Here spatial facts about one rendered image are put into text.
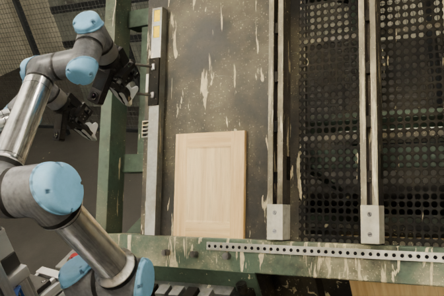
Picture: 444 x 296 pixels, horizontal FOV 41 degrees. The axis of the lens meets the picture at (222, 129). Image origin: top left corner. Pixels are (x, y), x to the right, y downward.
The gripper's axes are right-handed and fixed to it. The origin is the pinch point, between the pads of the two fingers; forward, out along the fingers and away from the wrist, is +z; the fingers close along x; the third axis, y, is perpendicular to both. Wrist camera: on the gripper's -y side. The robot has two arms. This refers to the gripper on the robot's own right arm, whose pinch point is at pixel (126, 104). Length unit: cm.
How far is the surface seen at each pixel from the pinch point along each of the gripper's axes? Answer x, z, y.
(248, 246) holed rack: -33, 64, -2
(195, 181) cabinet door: 0, 62, 9
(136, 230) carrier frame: 30, 97, -13
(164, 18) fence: 45, 34, 57
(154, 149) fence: 22, 58, 12
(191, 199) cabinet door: -1, 65, 3
